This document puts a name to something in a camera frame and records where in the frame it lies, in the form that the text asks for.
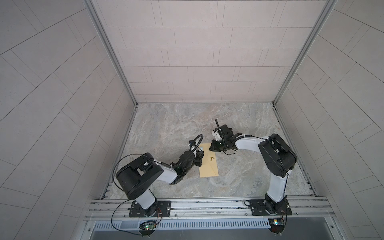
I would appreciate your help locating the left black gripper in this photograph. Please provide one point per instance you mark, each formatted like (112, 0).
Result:
(198, 158)

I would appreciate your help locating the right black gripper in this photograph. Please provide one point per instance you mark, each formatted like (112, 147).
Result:
(213, 147)

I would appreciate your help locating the tan kraft paper envelope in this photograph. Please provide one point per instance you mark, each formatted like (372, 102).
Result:
(209, 166)

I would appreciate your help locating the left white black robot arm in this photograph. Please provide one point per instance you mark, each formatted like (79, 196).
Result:
(136, 177)

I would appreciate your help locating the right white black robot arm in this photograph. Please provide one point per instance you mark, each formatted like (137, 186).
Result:
(279, 158)

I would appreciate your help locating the left green circuit board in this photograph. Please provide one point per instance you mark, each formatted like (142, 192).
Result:
(148, 226)

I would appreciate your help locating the right circuit board module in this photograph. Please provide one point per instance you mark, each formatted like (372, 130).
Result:
(277, 225)

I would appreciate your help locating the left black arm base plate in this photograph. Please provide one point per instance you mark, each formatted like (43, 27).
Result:
(157, 209)

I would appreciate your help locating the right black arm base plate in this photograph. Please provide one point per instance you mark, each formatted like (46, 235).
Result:
(270, 208)

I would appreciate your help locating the white slotted cable duct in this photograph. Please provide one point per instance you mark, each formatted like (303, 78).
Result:
(191, 224)

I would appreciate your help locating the aluminium mounting rail frame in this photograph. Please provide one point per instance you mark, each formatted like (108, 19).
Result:
(209, 208)

